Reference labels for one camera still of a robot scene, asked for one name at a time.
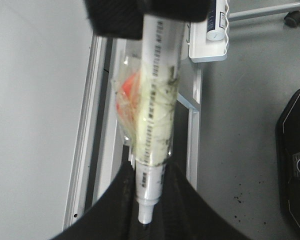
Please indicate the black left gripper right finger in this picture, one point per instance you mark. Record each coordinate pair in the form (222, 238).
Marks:
(180, 214)

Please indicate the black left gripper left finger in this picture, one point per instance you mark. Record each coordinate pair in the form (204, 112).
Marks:
(124, 19)

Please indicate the red round magnet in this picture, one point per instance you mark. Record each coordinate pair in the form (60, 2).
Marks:
(127, 97)

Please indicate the black caster wheel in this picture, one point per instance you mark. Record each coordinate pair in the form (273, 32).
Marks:
(292, 19)

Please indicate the large whiteboard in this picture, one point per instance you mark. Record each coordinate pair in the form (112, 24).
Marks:
(44, 57)

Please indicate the white wire holder tray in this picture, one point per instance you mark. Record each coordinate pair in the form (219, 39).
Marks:
(203, 50)

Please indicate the aluminium whiteboard tray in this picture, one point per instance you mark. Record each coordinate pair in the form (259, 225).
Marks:
(98, 148)

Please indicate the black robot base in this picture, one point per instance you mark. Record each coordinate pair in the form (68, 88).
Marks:
(287, 134)

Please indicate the white whiteboard marker pen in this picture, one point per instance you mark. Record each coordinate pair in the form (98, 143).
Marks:
(158, 89)

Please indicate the white spray bottle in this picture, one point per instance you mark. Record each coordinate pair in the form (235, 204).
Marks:
(216, 21)

